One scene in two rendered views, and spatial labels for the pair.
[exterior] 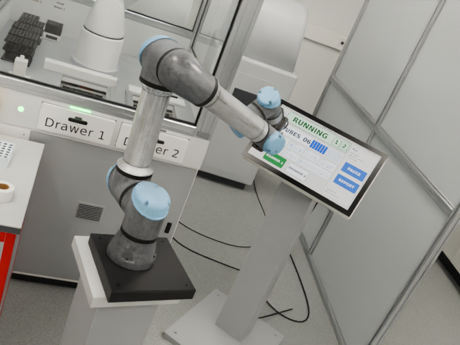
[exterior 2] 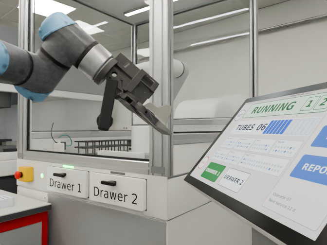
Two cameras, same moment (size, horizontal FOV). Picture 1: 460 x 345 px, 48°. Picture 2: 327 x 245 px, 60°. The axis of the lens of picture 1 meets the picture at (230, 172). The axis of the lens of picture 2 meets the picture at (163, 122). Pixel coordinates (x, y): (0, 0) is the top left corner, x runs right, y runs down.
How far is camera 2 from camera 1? 182 cm
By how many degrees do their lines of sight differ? 61
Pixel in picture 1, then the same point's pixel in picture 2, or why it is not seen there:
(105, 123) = (79, 175)
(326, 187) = (272, 191)
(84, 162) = (77, 220)
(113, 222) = not seen: outside the picture
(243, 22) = (156, 27)
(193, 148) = (153, 191)
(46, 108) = (49, 170)
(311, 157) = (260, 148)
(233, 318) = not seen: outside the picture
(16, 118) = (40, 183)
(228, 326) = not seen: outside the picture
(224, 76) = (156, 91)
